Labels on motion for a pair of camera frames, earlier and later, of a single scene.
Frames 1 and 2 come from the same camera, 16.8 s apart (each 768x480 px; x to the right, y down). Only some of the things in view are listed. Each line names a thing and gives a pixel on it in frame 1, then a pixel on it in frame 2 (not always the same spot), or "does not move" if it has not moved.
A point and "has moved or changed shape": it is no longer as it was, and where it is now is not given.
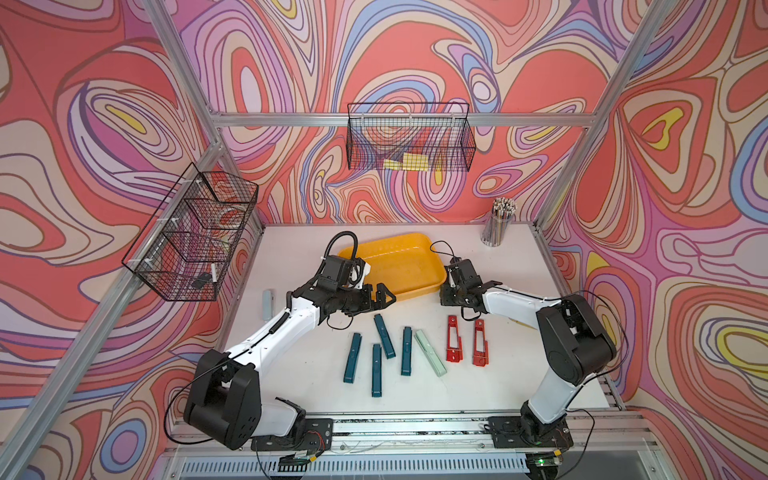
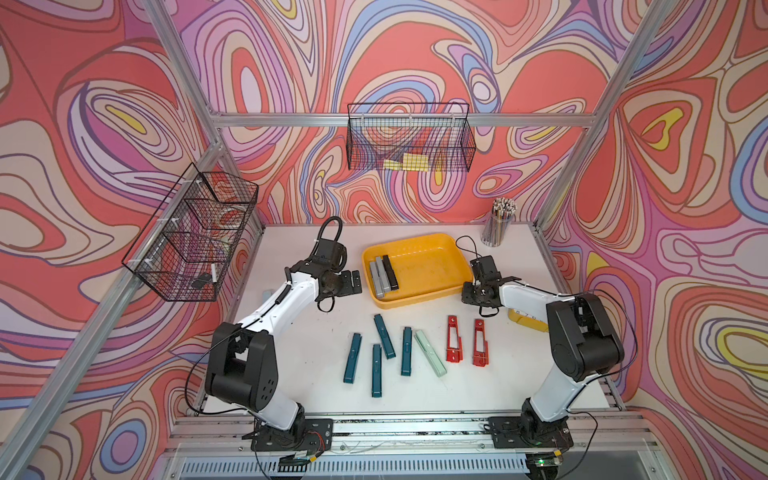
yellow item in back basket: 411,161 does not move
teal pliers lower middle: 377,371 does not move
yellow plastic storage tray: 407,264 has moved or changed shape
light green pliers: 434,360 does not move
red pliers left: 454,348 does not move
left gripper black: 367,303 → 347,287
